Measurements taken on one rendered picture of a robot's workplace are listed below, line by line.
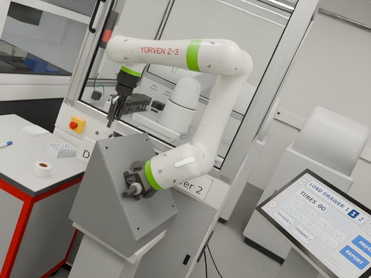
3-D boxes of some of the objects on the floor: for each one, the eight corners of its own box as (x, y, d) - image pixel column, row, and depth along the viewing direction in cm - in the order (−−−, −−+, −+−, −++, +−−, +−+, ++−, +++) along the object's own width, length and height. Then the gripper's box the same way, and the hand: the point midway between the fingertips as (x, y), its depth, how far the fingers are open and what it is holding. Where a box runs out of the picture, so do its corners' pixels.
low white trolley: (-15, 340, 162) (35, 191, 144) (-118, 270, 174) (-84, 123, 156) (63, 275, 218) (106, 161, 200) (-20, 225, 229) (14, 113, 211)
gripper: (126, 81, 169) (109, 128, 175) (110, 81, 155) (92, 132, 160) (140, 87, 167) (122, 135, 173) (126, 88, 153) (106, 139, 159)
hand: (110, 127), depth 166 cm, fingers closed
